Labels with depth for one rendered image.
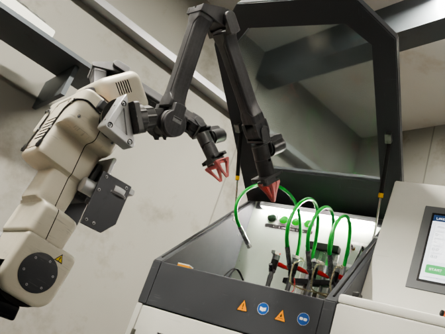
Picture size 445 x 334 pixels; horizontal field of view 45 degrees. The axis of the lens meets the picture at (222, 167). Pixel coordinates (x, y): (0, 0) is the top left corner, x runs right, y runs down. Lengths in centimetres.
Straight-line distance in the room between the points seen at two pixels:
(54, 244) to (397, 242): 118
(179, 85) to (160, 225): 289
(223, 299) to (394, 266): 61
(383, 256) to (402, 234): 11
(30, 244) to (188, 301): 64
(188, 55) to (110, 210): 50
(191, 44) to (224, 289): 80
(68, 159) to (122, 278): 273
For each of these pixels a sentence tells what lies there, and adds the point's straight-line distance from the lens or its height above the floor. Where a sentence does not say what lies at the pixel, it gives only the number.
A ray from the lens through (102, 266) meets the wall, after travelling 412.
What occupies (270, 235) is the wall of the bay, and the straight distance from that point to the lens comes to 244.
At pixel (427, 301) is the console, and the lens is 190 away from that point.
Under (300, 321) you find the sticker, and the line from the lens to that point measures 170.
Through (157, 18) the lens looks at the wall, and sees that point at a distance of 469.
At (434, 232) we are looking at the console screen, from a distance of 203.
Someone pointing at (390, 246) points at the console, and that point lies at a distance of 201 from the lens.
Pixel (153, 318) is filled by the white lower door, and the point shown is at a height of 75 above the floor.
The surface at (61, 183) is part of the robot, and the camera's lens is 155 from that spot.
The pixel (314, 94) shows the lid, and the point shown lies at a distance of 216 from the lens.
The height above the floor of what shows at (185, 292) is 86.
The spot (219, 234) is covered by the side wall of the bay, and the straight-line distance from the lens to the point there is 229.
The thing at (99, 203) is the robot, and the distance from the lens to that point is 152.
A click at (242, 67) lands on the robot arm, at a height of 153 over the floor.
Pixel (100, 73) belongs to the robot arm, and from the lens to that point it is 212.
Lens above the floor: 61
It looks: 22 degrees up
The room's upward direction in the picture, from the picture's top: 20 degrees clockwise
